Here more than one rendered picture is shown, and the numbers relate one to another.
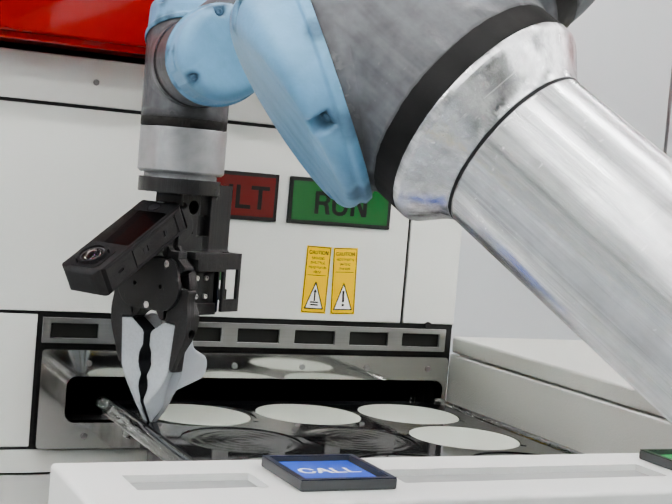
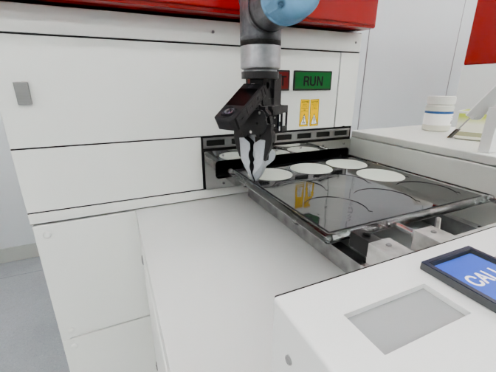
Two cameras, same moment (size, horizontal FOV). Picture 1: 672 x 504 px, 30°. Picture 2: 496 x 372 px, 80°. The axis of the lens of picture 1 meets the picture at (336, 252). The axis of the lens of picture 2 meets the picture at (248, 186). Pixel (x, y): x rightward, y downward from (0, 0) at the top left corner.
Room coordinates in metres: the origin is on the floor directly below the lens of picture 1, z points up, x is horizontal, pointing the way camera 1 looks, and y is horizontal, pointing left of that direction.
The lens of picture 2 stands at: (0.50, 0.15, 1.09)
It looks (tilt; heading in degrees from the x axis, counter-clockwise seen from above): 19 degrees down; 1
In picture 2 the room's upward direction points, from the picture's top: straight up
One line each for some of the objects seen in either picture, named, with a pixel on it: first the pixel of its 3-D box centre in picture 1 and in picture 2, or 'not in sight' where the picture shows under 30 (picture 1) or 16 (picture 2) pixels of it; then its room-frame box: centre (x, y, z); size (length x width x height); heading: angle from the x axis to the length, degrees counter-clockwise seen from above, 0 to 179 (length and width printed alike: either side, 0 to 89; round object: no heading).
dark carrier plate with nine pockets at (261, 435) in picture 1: (357, 441); (342, 181); (1.08, -0.03, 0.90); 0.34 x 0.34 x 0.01; 25
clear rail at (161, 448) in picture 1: (158, 445); (265, 195); (1.00, 0.13, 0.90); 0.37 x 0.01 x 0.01; 25
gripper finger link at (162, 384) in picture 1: (181, 370); (266, 158); (1.09, 0.13, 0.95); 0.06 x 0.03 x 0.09; 145
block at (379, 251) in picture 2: not in sight; (404, 266); (0.78, -0.02, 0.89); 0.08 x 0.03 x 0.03; 25
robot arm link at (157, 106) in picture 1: (189, 64); (261, 12); (1.09, 0.14, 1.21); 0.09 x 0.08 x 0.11; 17
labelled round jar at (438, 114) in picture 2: not in sight; (438, 113); (1.37, -0.38, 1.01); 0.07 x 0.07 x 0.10
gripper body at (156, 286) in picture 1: (180, 247); (261, 104); (1.10, 0.14, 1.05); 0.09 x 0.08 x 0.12; 145
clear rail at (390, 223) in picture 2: not in sight; (421, 215); (0.92, -0.11, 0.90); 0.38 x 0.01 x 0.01; 115
